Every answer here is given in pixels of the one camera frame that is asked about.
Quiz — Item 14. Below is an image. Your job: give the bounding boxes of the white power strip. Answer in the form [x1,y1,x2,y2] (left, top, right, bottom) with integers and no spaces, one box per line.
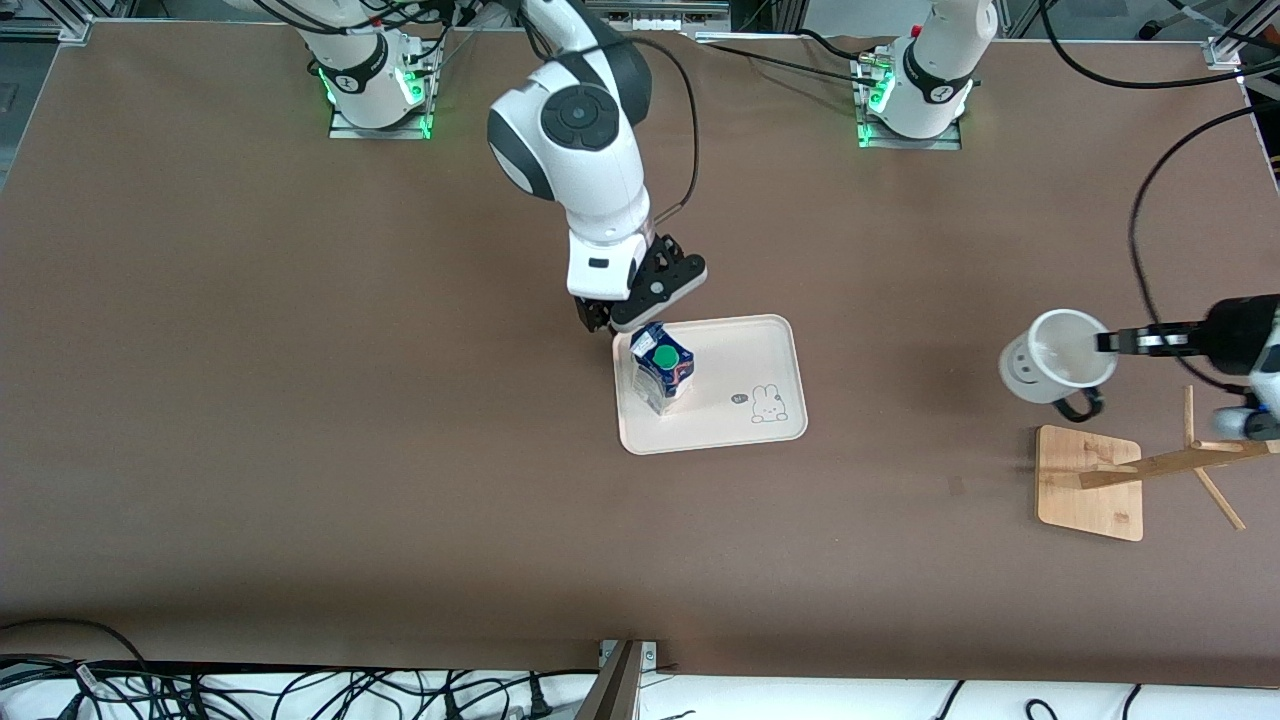
[583,0,733,33]

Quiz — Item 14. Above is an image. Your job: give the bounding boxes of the tangled black floor cables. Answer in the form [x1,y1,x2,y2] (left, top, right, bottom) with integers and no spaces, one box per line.
[0,617,603,720]

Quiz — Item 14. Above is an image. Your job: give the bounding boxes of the aluminium frame corner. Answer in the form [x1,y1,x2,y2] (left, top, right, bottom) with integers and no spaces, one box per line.
[1203,0,1280,73]
[0,10,98,47]

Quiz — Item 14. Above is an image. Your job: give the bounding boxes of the white smiley mug black handle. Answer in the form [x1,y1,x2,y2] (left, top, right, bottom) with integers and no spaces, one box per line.
[997,308,1120,424]

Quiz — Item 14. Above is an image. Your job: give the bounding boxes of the blue milk carton green cap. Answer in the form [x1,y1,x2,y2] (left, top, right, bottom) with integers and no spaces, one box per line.
[629,321,697,417]

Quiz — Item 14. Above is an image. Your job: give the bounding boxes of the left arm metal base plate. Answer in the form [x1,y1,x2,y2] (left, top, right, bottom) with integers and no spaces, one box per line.
[856,48,964,152]

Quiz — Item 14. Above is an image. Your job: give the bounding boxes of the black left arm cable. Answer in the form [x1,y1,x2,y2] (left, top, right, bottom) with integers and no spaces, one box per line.
[1038,0,1280,397]

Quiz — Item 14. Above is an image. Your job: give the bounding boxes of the black cable across table edge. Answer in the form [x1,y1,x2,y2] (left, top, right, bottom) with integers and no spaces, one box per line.
[690,28,893,91]

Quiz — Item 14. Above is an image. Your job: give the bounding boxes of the aluminium bracket post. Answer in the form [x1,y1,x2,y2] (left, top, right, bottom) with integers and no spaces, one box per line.
[574,638,660,720]

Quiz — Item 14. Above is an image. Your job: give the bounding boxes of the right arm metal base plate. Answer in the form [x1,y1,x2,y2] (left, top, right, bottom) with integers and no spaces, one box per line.
[327,30,435,142]

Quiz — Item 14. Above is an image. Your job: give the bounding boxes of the bamboo cup rack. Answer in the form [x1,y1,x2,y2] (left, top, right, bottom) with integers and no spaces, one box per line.
[1034,384,1280,544]

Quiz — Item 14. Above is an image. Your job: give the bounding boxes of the cream rabbit print tray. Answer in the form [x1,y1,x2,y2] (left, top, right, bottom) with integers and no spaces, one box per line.
[612,314,809,457]

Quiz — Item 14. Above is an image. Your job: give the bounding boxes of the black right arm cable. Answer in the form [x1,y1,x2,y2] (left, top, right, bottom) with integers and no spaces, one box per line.
[515,0,701,233]

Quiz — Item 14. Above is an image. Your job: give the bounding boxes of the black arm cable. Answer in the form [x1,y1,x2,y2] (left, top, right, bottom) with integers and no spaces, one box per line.
[1038,0,1280,397]
[515,0,701,233]

